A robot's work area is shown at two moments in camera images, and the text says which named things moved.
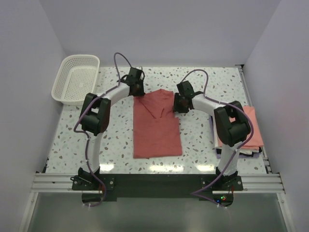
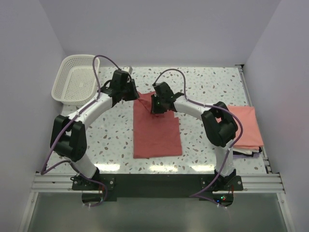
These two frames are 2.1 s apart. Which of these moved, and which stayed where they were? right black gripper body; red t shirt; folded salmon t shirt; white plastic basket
Moved: right black gripper body
Stayed: white plastic basket; red t shirt; folded salmon t shirt
